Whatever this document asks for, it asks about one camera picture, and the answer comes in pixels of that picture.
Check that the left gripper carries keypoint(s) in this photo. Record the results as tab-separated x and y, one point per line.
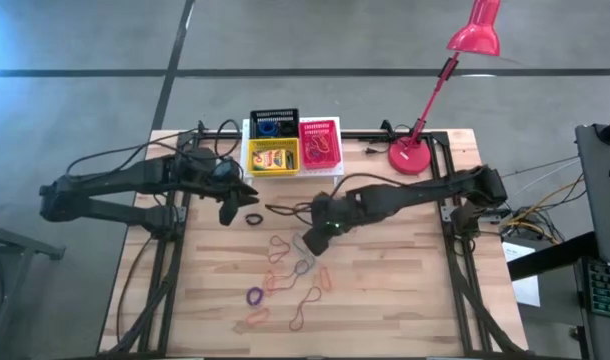
210	175

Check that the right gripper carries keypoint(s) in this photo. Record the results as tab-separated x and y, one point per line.
337	212

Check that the black spiral coil wristband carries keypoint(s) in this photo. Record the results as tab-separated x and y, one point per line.
247	219

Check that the grey blue rubber band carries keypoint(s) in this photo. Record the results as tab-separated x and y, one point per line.
294	240

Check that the red rubber band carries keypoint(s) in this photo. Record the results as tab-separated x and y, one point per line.
319	292
289	246
266	285

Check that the orange rubber band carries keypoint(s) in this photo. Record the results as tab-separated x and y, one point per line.
247	320
330	145
321	275

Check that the yellow plastic basket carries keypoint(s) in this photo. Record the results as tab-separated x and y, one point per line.
273	173

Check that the purple spiral coil wristband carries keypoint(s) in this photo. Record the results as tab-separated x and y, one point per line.
248	297
261	129

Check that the black plastic basket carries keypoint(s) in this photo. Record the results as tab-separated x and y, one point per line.
275	115

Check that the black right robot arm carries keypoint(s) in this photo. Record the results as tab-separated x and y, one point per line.
425	192

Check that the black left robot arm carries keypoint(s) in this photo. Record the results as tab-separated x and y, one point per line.
110	181

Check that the red desk lamp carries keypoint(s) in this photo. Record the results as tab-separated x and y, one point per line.
410	157

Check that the black desk bar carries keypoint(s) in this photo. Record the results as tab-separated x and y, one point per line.
550	257

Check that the dark grey desk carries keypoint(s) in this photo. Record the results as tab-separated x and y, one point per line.
605	200

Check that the white perforated metal shelf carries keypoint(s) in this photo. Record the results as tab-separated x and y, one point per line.
325	173

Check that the black clamp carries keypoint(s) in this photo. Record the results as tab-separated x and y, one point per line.
386	126
201	127

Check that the red plastic basket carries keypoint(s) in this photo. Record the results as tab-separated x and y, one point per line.
336	150

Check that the white paper sheet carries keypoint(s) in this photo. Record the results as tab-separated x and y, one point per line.
527	295

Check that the grey metal stand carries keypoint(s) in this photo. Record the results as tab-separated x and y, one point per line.
15	242

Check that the computer keyboard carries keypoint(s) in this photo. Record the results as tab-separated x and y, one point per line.
607	290

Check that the black aluminium table frame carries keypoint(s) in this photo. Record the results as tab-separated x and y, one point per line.
355	135

